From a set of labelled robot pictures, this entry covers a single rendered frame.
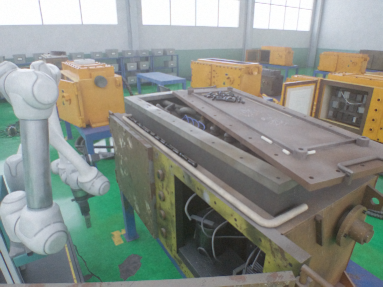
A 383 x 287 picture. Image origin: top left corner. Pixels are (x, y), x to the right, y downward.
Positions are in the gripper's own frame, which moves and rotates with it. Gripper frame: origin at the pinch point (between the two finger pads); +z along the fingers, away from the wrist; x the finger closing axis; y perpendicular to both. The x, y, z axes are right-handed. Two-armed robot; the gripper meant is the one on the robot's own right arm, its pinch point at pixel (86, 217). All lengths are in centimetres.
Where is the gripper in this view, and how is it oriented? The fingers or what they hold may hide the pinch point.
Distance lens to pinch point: 166.3
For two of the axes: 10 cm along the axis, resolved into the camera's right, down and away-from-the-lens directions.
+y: -8.4, 2.1, -5.0
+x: 5.4, 3.3, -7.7
